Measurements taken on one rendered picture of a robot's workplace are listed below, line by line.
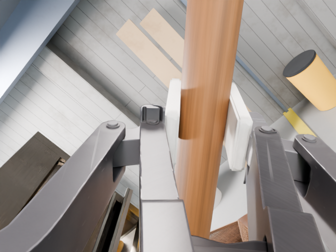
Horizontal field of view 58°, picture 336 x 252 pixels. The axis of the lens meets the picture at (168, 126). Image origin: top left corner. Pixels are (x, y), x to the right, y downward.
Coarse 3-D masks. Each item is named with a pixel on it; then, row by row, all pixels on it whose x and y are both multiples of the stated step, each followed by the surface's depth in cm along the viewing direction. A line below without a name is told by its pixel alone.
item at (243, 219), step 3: (246, 213) 229; (243, 216) 229; (246, 216) 226; (237, 219) 232; (240, 219) 229; (243, 219) 227; (246, 219) 224; (243, 222) 224; (246, 222) 222; (246, 225) 220; (234, 228) 227; (237, 228) 225; (228, 234) 228; (222, 237) 231; (234, 237) 221; (222, 240) 228
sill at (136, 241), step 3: (138, 225) 210; (138, 228) 207; (135, 231) 207; (138, 231) 204; (135, 234) 204; (138, 234) 201; (135, 237) 201; (138, 237) 198; (135, 240) 198; (138, 240) 196; (132, 243) 198; (135, 243) 195; (138, 243) 194; (132, 246) 195; (135, 246) 192; (138, 246) 192; (132, 249) 192; (135, 249) 189; (138, 249) 190
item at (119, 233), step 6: (120, 204) 199; (126, 204) 187; (114, 210) 205; (126, 210) 183; (114, 216) 194; (114, 222) 185; (120, 222) 172; (108, 228) 190; (120, 228) 169; (108, 234) 181; (120, 234) 166; (108, 240) 172; (102, 246) 177; (114, 246) 157
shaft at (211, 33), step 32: (192, 0) 16; (224, 0) 15; (192, 32) 16; (224, 32) 16; (192, 64) 17; (224, 64) 16; (192, 96) 17; (224, 96) 17; (192, 128) 18; (224, 128) 19; (192, 160) 19; (192, 192) 20; (192, 224) 21
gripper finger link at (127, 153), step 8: (128, 128) 15; (136, 128) 15; (128, 136) 14; (136, 136) 14; (120, 144) 14; (128, 144) 14; (136, 144) 14; (120, 152) 14; (128, 152) 14; (136, 152) 14; (112, 160) 14; (120, 160) 14; (128, 160) 14; (136, 160) 15
